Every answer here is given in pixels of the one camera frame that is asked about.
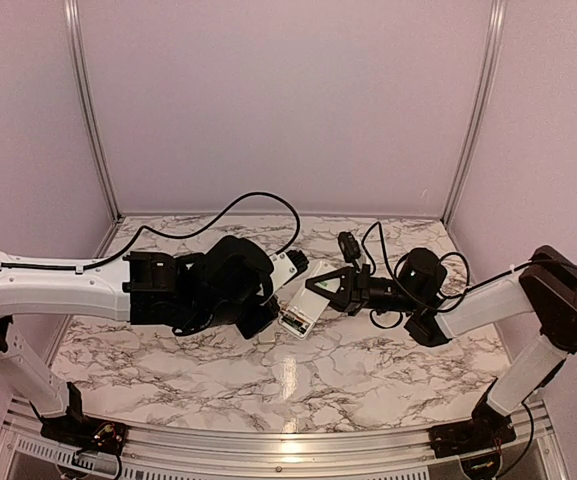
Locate black AAA battery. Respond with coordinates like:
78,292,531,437
285,316,310,335

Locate aluminium left corner post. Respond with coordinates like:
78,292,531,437
64,0,122,223

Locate white remote control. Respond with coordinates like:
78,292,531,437
278,260,335,340

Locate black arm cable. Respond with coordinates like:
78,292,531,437
82,191,303,271
360,221,539,329

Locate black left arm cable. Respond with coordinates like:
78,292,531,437
82,191,303,271

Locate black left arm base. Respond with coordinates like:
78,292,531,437
34,382,127,456

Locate aluminium right corner post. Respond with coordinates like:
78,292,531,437
441,0,508,226

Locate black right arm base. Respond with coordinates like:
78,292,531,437
428,385,517,458

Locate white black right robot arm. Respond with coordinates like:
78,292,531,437
305,245,577,448

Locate white battery cover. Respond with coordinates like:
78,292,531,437
258,331,276,344

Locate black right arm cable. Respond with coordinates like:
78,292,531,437
360,221,539,329

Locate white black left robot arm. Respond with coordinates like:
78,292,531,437
0,236,295,445

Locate aluminium corner post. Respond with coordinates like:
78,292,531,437
441,0,508,226
64,0,122,223

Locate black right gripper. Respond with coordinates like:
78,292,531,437
306,262,423,315

